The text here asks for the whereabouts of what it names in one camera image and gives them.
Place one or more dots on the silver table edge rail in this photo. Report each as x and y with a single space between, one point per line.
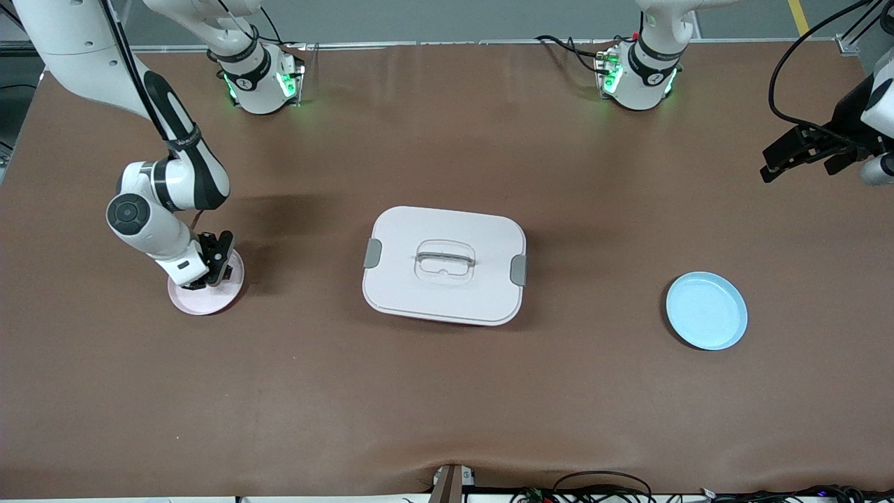
454 43

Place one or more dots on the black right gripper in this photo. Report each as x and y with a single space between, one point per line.
211 253

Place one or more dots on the light blue round plate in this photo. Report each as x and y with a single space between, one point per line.
705 311

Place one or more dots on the grey box latch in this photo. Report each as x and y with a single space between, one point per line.
372 253
518 270

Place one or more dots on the white lidded storage box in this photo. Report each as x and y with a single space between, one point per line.
447 300

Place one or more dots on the pink round plate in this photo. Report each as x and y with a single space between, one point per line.
209 302

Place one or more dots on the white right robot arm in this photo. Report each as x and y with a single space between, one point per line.
77 49

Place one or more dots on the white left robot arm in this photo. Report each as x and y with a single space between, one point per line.
639 84

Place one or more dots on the brown table mat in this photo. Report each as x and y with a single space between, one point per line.
447 405

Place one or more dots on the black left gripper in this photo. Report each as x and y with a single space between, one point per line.
843 124

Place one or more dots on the brown camera mounting post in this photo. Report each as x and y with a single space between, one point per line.
450 485

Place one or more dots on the aluminium frame profile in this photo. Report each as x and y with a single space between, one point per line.
848 43

